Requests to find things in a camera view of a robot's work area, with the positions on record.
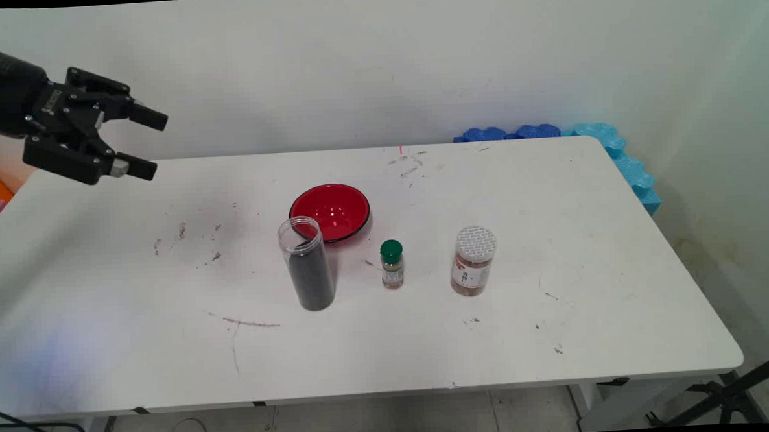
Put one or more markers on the green-capped spice bottle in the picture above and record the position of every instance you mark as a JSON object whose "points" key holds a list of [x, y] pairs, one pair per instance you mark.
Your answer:
{"points": [[392, 267]]}

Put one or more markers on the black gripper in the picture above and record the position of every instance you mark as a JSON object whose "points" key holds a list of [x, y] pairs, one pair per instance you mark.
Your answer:
{"points": [[16, 96]]}

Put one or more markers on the white-lidded peanut jar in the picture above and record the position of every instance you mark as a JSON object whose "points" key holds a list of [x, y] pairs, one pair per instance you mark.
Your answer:
{"points": [[471, 270]]}

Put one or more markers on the red bowl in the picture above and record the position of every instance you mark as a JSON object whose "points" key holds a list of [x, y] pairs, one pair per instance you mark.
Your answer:
{"points": [[342, 205]]}

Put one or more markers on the light blue foam mat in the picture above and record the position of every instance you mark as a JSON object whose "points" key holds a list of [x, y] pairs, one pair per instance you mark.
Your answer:
{"points": [[636, 179]]}

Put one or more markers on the clear jar of black seeds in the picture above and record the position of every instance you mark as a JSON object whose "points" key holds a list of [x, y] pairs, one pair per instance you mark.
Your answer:
{"points": [[312, 277]]}

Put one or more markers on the black tripod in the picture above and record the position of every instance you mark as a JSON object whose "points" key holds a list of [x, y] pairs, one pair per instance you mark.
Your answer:
{"points": [[730, 396]]}

